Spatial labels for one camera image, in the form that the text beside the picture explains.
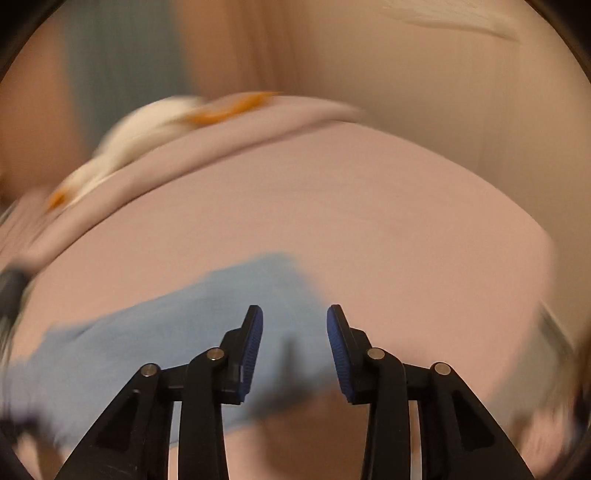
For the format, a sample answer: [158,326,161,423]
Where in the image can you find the white plush toy orange beak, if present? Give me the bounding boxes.
[46,90,282,213]

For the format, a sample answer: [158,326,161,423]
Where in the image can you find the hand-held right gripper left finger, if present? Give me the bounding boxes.
[55,305,264,480]

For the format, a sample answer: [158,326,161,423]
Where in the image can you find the light blue denim pants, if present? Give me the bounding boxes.
[9,251,342,448]

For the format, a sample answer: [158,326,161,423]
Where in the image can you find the bed with pink sheet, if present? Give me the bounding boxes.
[0,124,578,480]

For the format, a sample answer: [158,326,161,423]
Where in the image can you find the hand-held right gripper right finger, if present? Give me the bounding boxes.
[326,305,536,480]

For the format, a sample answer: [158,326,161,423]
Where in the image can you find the lavender quilt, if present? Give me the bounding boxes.
[0,90,365,278]

